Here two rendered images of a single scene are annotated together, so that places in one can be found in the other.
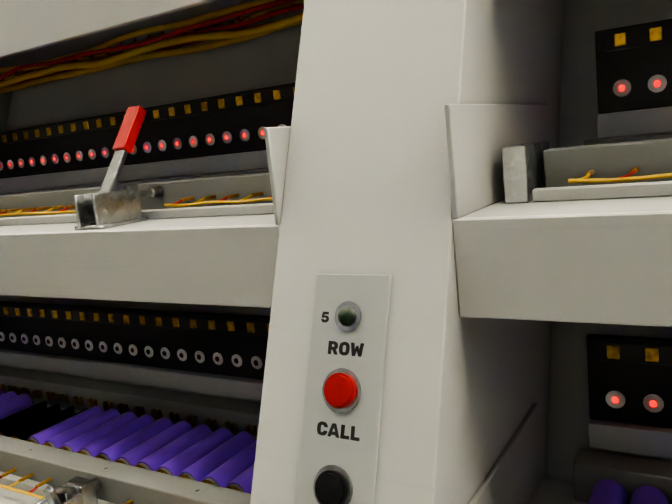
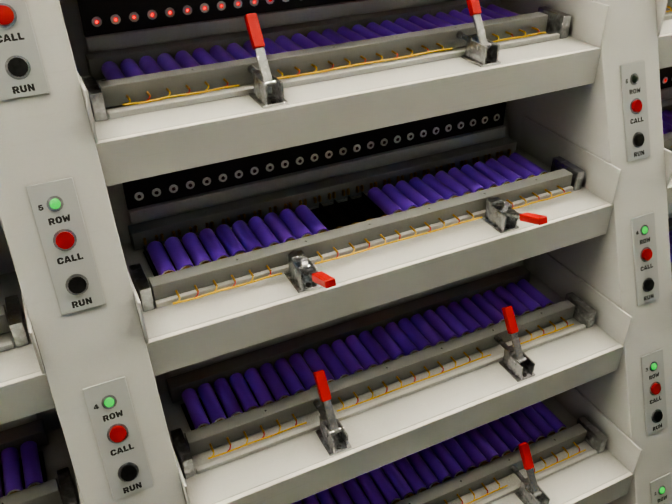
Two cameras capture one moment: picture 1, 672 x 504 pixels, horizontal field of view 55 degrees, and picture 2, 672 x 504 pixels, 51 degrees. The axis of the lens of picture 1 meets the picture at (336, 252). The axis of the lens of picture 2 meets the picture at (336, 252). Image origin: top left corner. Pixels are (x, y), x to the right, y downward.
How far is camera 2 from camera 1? 0.96 m
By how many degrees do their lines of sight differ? 58
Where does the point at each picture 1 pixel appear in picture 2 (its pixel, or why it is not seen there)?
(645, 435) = not seen: hidden behind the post
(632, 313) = not seen: outside the picture
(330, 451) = (635, 128)
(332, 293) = (627, 71)
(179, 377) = (397, 153)
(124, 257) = (520, 76)
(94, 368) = (323, 172)
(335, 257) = (624, 57)
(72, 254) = (486, 81)
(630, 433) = not seen: hidden behind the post
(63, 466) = (465, 202)
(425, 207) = (650, 33)
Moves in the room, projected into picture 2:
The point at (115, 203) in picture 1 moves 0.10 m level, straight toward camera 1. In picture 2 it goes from (490, 47) to (581, 31)
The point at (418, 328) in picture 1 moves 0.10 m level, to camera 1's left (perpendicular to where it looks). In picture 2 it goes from (653, 77) to (635, 86)
